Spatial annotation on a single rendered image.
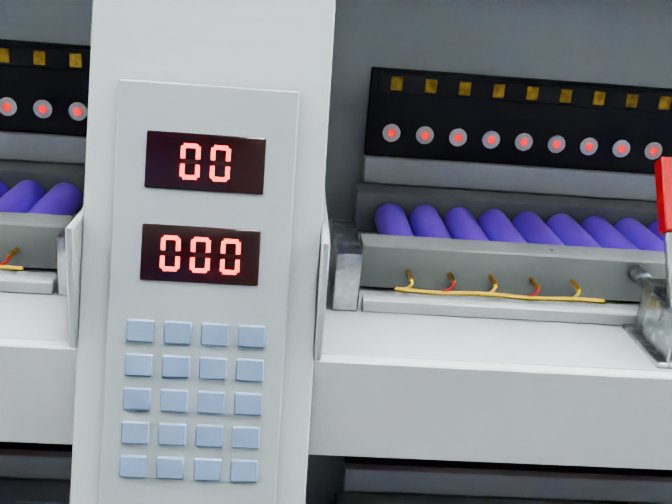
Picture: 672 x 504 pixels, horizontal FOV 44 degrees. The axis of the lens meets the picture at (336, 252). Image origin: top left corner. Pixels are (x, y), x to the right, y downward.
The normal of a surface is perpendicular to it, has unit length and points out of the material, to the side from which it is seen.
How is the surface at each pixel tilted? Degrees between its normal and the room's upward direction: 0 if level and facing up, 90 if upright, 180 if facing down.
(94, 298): 90
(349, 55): 90
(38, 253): 107
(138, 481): 90
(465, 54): 90
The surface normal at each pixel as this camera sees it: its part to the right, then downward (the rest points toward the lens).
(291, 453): 0.06, 0.06
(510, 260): 0.04, 0.34
